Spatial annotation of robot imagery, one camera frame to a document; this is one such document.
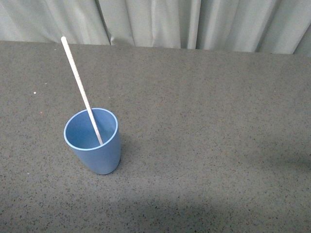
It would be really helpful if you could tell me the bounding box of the blue plastic cup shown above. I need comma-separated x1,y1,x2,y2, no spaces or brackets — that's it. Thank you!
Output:
64,108,121,175

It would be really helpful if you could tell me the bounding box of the grey-green curtain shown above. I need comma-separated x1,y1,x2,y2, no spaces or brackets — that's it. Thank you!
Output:
0,0,311,56

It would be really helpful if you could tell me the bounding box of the white speckled chopstick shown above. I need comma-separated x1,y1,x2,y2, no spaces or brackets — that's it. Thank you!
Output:
61,36,103,145

